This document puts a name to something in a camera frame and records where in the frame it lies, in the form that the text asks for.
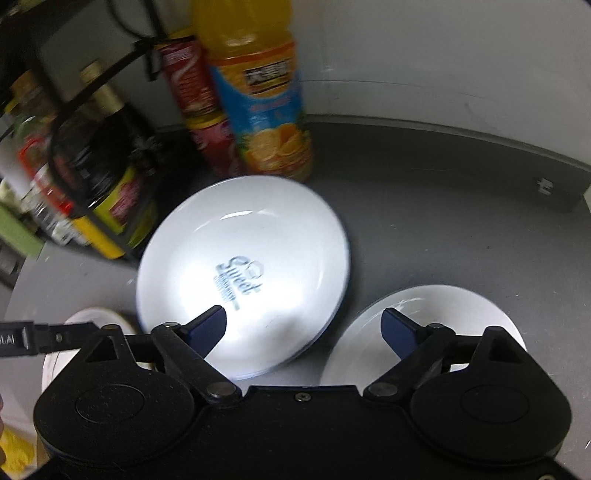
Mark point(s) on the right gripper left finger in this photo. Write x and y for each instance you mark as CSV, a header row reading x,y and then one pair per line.
x,y
183,349

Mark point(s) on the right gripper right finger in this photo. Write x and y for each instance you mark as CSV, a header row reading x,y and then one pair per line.
x,y
425,353

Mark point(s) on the white plate Sweet print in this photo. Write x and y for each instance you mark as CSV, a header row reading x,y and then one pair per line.
x,y
270,251

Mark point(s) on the dark soy sauce bottle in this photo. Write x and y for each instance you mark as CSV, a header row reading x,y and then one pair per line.
x,y
103,152

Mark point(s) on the lower red can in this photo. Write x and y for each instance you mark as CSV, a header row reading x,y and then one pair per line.
x,y
215,141

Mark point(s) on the red can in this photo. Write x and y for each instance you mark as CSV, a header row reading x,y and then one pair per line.
x,y
215,141
184,65

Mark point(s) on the upper red can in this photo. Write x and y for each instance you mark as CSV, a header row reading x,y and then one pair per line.
x,y
184,65

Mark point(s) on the orange juice bottle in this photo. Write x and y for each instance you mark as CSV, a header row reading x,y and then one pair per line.
x,y
253,60

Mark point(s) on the black left gripper handle bar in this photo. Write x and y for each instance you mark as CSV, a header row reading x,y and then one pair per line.
x,y
19,339

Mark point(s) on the black wire kitchen rack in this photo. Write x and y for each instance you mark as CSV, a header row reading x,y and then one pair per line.
x,y
24,79

